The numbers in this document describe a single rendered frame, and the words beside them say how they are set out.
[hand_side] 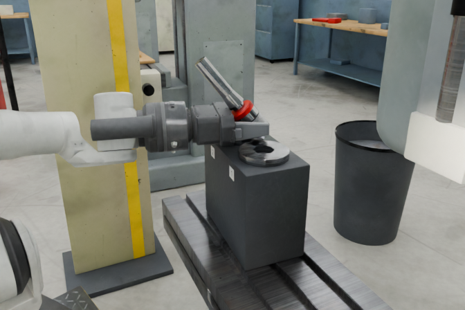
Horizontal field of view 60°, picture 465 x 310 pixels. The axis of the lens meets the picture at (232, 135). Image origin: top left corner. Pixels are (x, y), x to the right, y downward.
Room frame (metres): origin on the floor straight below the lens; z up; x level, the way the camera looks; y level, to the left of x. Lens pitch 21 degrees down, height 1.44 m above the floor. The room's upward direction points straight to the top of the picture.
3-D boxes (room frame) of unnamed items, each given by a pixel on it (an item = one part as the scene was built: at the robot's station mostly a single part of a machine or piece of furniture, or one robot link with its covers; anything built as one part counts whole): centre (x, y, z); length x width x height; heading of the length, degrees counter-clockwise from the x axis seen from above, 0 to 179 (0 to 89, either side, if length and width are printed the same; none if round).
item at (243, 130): (0.65, -0.03, 1.20); 0.06 x 0.02 x 0.03; 101
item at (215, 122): (0.68, 0.07, 1.20); 0.13 x 0.12 x 0.10; 11
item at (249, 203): (0.70, -0.04, 1.07); 0.22 x 0.12 x 0.20; 22
